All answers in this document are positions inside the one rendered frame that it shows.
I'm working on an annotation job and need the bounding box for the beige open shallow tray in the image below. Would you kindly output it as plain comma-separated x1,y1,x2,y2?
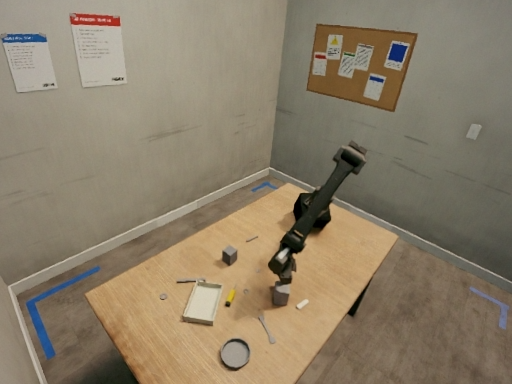
183,280,223,325

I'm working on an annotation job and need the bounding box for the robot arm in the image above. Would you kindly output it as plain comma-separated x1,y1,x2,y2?
268,140,367,285

